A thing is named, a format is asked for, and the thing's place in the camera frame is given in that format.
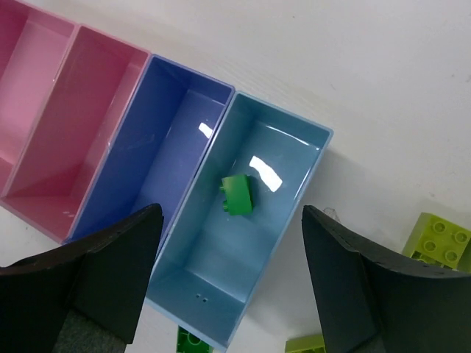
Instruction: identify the dark green square lego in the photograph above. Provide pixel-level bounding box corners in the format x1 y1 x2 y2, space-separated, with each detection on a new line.
219 174 253 215

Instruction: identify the purple blue container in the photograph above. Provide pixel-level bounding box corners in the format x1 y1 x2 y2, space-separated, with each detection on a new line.
67 54 235 242

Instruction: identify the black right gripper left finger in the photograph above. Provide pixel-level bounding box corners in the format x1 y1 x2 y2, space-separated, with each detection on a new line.
1 203 163 352

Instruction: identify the light blue container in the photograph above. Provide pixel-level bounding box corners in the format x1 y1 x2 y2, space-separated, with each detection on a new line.
147 92 333 352

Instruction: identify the pink container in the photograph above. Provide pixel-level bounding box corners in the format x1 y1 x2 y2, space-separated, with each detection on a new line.
1 1 150 243

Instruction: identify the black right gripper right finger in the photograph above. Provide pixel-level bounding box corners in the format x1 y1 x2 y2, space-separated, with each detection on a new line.
302 205 470 352

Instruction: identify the lime long lego brick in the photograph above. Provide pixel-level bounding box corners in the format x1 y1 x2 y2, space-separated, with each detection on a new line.
402 213 470 271

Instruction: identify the green small lego brick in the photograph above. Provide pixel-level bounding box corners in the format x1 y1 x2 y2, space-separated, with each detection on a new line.
285 334 326 353

